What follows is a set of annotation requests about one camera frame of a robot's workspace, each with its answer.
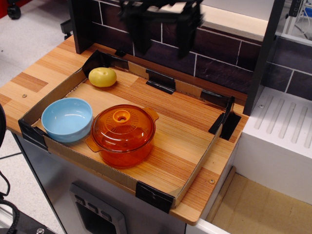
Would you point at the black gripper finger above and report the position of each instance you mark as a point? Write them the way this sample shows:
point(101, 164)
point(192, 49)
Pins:
point(138, 28)
point(187, 23)

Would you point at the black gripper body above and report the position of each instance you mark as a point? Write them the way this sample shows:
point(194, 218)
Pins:
point(161, 10)

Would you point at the orange transparent pot lid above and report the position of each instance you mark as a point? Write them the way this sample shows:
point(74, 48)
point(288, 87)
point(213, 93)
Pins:
point(122, 128)

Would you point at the orange transparent pot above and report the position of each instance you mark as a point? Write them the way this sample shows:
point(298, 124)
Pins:
point(129, 159)

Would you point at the light wooden shelf board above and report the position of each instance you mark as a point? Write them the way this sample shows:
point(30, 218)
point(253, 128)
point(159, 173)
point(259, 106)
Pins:
point(227, 22)

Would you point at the cardboard fence with black tape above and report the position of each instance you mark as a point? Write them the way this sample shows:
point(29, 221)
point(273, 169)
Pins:
point(195, 135)

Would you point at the yellow plastic potato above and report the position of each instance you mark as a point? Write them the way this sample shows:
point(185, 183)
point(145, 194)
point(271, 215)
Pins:
point(102, 77)

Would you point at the light blue bowl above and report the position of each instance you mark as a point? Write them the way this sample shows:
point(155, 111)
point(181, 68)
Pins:
point(68, 119)

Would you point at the black caster wheel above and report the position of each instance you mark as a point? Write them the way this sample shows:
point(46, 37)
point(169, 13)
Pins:
point(13, 11)

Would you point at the white drainer sink unit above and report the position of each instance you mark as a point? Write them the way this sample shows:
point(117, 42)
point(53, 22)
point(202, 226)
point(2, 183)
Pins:
point(275, 147)

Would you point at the grey oven control panel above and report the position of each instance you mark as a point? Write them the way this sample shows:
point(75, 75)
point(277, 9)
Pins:
point(97, 216)

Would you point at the dark upright shelf post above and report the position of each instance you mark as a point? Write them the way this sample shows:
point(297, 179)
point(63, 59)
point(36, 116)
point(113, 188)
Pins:
point(256, 87)

